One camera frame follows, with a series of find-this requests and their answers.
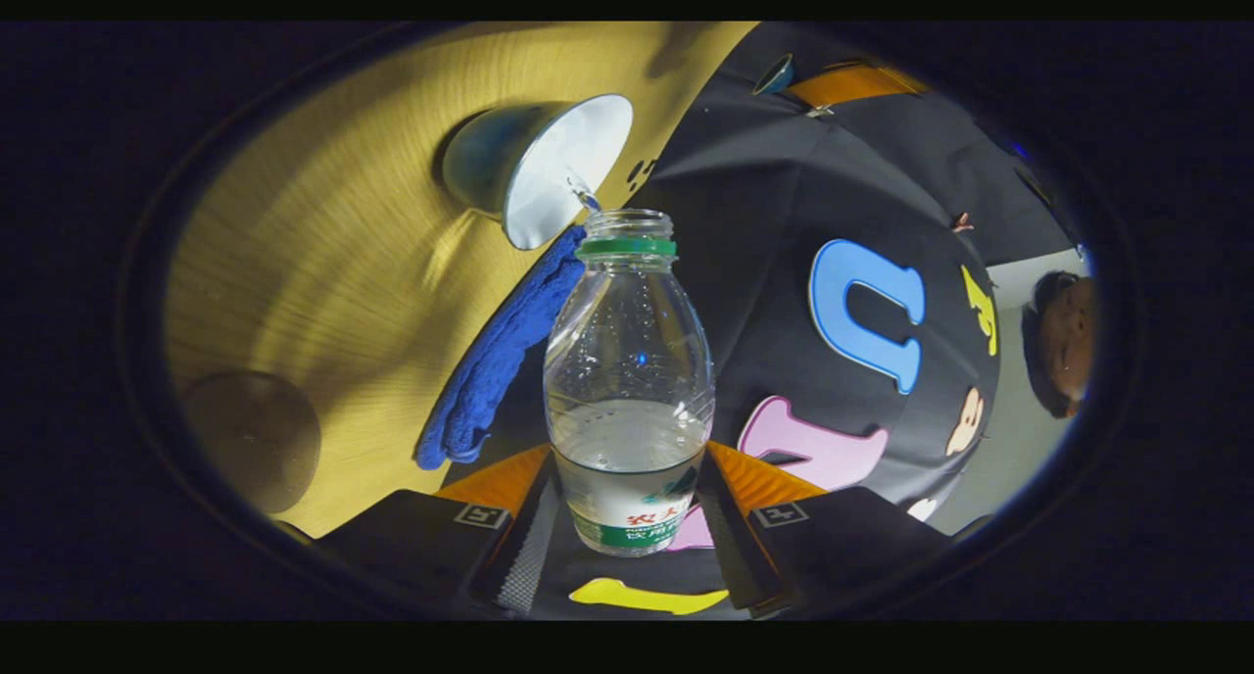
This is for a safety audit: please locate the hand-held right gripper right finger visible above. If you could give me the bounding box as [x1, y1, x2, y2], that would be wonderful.
[696, 440, 953, 619]

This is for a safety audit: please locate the small green teacup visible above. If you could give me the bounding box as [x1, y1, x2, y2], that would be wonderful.
[443, 94, 635, 251]

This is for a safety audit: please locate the clear plastic water bottle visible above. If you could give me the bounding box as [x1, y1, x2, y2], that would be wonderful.
[544, 210, 716, 557]

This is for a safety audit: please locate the blue cloth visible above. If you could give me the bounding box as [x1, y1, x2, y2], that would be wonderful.
[416, 225, 589, 471]

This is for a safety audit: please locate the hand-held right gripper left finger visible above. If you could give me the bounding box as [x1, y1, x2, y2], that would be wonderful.
[321, 445, 561, 619]

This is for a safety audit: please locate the person's head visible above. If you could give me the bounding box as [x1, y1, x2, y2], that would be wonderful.
[1022, 270, 1096, 420]

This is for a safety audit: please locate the black backdrop cloth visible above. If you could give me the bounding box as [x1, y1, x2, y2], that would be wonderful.
[441, 23, 1088, 618]

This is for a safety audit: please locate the round brown coaster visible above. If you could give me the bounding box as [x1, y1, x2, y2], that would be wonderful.
[181, 370, 322, 513]

